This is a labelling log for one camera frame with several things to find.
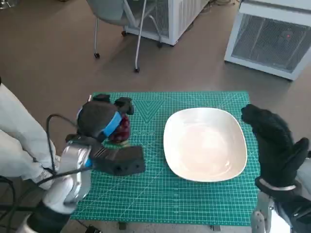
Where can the red toy grape bunch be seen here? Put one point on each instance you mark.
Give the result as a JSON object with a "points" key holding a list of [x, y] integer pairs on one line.
{"points": [[122, 132]]}

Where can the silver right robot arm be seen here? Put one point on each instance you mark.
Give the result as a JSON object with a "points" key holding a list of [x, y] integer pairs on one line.
{"points": [[262, 213]]}

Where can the white square plate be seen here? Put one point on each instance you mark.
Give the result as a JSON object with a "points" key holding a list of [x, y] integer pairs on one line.
{"points": [[204, 145]]}

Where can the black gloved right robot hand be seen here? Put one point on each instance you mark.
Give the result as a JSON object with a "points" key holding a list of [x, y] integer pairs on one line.
{"points": [[274, 145]]}

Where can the white cabinet with mesh door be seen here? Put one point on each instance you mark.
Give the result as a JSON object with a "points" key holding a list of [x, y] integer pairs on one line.
{"points": [[175, 19]]}

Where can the green cutting mat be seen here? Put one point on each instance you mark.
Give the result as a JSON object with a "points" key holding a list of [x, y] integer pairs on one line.
{"points": [[150, 194]]}

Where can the black power adapter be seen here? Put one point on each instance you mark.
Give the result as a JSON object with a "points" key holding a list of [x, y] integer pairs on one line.
{"points": [[93, 229]]}

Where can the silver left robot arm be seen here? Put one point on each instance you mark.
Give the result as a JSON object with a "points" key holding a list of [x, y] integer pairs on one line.
{"points": [[70, 174]]}

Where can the metal stand foot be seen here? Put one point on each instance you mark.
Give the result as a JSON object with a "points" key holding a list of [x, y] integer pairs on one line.
{"points": [[7, 4]]}

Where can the grey chair with white legs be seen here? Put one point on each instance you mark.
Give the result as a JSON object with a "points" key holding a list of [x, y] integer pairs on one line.
{"points": [[107, 12]]}

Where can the black table clamp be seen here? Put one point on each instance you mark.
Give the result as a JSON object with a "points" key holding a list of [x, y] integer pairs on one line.
{"points": [[122, 225]]}

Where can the white cabinet with grey grille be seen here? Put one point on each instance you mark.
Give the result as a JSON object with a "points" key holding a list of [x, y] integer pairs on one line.
{"points": [[267, 41]]}

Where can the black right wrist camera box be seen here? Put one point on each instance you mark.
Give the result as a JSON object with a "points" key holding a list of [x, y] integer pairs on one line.
{"points": [[294, 213]]}

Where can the person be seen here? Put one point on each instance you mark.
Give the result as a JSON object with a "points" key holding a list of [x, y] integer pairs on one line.
{"points": [[19, 136]]}

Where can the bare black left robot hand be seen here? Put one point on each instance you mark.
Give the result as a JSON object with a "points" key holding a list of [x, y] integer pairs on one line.
{"points": [[94, 119]]}

